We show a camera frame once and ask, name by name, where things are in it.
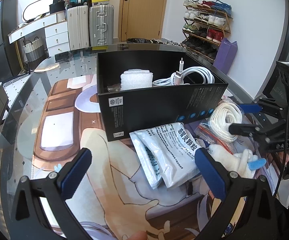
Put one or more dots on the silver suitcase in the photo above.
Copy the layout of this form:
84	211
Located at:
101	25

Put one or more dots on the person's left hand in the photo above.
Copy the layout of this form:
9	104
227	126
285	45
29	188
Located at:
135	236

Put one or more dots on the oval mirror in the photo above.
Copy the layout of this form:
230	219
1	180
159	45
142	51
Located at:
35	8

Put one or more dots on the wooden door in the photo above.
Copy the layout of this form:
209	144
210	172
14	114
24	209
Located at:
144	10

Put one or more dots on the black bag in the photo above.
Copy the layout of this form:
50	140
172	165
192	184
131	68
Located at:
58	3

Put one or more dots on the white foam roll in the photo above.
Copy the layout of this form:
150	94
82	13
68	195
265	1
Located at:
135	80

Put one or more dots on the white plush toy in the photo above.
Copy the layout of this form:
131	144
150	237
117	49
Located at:
237	158

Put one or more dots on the white vanity desk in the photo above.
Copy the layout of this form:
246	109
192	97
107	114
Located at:
55	33

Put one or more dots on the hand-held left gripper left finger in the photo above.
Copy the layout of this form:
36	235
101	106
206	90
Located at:
75	175

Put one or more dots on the wooden shoe rack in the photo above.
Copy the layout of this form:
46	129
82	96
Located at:
204	33

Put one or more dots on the black cardboard box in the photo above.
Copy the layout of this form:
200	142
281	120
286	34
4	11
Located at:
159	110

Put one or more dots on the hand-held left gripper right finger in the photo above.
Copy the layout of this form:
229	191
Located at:
210	177

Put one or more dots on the white medicine packet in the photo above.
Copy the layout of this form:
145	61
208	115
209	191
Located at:
144	155
182	150

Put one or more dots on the shoe rack with shoes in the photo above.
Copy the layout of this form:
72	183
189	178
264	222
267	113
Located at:
204	18

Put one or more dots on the printed desk mat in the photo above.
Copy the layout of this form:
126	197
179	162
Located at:
97	167

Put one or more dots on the woven basket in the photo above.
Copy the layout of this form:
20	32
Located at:
33	52

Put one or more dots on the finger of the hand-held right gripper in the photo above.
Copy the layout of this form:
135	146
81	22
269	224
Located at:
250	108
244	128

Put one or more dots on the patterned floor rug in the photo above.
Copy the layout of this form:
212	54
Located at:
15	80

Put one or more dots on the white suitcase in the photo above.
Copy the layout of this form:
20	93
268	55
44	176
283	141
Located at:
78	27

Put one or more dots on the scattered loose footwear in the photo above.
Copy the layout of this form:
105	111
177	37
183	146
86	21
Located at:
167	42

